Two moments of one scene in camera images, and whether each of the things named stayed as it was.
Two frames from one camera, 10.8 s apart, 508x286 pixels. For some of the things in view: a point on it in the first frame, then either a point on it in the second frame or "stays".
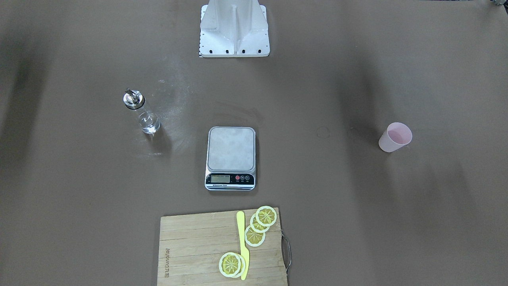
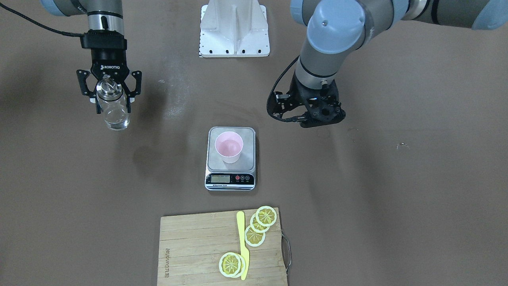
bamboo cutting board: [191, 246] stays
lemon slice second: [256, 226] stays
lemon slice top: [266, 216] stays
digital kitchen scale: [231, 157] stays
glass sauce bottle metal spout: [149, 121] → [113, 102]
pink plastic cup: [396, 136] → [229, 145]
